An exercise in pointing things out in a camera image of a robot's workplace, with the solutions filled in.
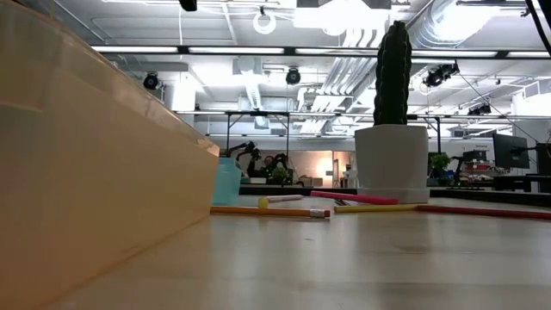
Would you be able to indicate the black office desk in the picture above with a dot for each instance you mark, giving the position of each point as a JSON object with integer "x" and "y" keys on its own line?
{"x": 516, "y": 181}

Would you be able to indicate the dark green cactus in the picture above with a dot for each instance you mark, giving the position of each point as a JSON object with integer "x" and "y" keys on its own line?
{"x": 392, "y": 73}

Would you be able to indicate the red pencil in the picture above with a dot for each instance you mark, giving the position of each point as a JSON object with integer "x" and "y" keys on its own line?
{"x": 473, "y": 211}

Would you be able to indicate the distant black frame stand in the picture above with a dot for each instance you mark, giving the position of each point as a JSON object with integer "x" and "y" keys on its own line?
{"x": 258, "y": 113}

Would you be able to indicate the long linear ceiling light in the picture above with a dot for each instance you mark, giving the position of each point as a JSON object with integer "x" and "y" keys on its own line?
{"x": 452, "y": 53}

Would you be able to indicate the green potted plant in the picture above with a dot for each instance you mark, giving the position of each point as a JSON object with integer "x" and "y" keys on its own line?
{"x": 440, "y": 163}

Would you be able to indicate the green translucent plastic tray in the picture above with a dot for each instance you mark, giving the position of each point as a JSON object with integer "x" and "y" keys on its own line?
{"x": 226, "y": 181}

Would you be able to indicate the orange pencil with eraser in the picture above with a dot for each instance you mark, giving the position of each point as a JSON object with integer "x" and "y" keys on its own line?
{"x": 267, "y": 211}

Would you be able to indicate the black ceiling track lights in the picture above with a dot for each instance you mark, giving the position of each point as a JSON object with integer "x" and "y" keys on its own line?
{"x": 480, "y": 109}

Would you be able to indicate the black aluminium table frame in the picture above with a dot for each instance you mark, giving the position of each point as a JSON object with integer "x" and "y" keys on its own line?
{"x": 301, "y": 190}

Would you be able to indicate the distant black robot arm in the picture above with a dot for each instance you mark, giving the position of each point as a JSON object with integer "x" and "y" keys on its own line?
{"x": 249, "y": 150}
{"x": 280, "y": 161}

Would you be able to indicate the small green plant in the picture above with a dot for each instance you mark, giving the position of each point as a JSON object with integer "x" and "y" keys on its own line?
{"x": 280, "y": 174}

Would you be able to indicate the orange translucent plastic tray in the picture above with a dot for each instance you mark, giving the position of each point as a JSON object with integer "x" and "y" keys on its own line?
{"x": 86, "y": 172}

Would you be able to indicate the silver ventilation duct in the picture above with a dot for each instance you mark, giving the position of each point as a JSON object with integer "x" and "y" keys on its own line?
{"x": 435, "y": 30}

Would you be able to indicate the black computer monitor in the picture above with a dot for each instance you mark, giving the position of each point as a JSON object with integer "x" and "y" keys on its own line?
{"x": 510, "y": 150}

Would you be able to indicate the hot pink pen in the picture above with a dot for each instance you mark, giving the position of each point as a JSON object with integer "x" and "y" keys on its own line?
{"x": 357, "y": 198}

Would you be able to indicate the white marker with yellow cap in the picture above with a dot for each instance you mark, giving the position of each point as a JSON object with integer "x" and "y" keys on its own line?
{"x": 284, "y": 198}

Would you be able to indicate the yellow pencil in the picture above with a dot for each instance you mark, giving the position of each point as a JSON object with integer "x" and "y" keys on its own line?
{"x": 374, "y": 208}

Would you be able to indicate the white plant pot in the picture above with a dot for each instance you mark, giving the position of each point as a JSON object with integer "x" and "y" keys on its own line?
{"x": 391, "y": 163}

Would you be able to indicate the black pen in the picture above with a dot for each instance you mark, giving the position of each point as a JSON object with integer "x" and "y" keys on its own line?
{"x": 342, "y": 202}

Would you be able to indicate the black ceiling camera cluster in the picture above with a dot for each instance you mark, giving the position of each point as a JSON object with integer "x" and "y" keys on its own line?
{"x": 439, "y": 75}

